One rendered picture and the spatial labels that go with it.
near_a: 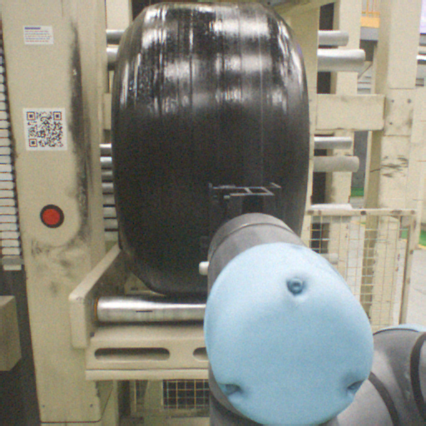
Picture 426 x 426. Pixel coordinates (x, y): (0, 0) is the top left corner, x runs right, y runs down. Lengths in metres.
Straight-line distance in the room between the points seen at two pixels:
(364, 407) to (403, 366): 0.04
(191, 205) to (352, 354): 0.37
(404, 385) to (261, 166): 0.31
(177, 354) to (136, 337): 0.08
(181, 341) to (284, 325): 0.52
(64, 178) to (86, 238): 0.12
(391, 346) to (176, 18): 0.50
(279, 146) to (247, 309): 0.37
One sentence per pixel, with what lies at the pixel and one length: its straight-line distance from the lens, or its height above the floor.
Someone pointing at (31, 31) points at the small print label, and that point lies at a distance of 0.78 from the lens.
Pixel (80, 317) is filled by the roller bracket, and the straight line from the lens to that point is 0.67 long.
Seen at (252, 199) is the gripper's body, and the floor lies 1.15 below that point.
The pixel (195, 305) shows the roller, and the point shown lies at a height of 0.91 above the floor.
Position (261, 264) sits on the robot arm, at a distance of 0.18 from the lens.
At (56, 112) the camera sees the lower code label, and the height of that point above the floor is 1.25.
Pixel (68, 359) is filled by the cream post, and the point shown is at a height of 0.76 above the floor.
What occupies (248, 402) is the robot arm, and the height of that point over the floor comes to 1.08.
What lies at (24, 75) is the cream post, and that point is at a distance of 0.77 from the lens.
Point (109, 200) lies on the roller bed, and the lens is 1.14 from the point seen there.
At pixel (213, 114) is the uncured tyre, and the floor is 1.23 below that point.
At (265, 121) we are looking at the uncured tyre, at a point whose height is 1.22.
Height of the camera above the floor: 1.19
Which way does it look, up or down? 10 degrees down
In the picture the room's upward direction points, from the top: straight up
